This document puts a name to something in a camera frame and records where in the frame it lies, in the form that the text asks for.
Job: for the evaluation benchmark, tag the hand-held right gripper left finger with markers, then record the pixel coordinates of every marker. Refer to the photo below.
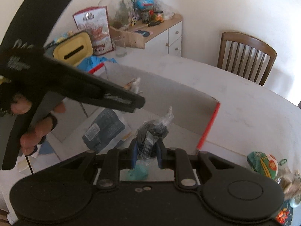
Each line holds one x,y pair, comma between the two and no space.
133,156

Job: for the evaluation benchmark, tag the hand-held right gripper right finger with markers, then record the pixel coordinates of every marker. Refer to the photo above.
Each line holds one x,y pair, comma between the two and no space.
161,156

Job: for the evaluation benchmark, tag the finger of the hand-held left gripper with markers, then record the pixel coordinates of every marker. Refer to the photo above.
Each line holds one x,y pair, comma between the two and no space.
112,96

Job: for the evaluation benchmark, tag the teal figure toy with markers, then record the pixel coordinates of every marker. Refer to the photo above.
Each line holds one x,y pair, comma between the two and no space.
138,173

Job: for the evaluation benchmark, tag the plastic-wrapped black item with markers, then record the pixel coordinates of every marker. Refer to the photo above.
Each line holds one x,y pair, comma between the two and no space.
152,131

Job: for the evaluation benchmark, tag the white cardboard box red edges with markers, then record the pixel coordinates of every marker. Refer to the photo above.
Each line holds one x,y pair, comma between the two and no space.
178,103

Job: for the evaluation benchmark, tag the green and white plush toy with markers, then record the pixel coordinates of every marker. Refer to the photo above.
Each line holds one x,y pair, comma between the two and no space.
261,163

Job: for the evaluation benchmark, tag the person's left hand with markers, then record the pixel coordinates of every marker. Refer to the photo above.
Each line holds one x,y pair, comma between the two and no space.
42,124

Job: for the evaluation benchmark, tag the small snack packet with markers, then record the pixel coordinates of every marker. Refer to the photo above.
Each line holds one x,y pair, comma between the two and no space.
134,83

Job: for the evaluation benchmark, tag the blue denim-print packet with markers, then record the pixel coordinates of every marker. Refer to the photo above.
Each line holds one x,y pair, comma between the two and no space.
103,129

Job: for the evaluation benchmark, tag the blue plastic bag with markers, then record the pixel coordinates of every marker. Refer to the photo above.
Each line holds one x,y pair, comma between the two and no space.
94,62

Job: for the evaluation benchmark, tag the clear drinking glass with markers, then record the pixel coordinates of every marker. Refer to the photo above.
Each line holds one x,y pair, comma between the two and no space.
120,48

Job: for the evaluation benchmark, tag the wooden desk organizer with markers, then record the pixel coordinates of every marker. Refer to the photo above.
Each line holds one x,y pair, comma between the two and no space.
131,40

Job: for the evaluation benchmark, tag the red and white printed bag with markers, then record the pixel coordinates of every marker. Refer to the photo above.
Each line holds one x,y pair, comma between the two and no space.
97,26

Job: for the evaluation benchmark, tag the dark blue round lid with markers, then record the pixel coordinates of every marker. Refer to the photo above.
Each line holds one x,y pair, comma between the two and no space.
143,33

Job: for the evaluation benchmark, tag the puzzle cube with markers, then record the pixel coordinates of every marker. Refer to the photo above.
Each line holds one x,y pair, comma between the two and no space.
133,21

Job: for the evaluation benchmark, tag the white cabinet wooden top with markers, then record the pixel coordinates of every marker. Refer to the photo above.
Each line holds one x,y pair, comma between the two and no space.
172,37

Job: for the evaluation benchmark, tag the dark glass jar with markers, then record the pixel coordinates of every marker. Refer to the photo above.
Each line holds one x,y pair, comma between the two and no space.
145,16

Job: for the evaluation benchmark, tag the orange label jar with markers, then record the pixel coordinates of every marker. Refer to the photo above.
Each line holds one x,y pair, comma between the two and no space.
159,16

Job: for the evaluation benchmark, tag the blue globe ball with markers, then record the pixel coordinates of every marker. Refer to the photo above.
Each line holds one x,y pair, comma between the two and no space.
145,2

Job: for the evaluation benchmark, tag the crumpled clear plastic bag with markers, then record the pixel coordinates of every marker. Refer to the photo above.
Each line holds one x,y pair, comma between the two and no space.
165,8

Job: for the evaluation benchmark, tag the clear bag of small things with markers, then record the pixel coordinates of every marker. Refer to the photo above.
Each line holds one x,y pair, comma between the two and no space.
287,181

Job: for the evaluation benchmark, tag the wooden chair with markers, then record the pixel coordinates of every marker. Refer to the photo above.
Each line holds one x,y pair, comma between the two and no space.
244,51

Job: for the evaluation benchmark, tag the blue patterned plate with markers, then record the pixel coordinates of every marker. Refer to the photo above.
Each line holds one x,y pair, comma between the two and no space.
285,213

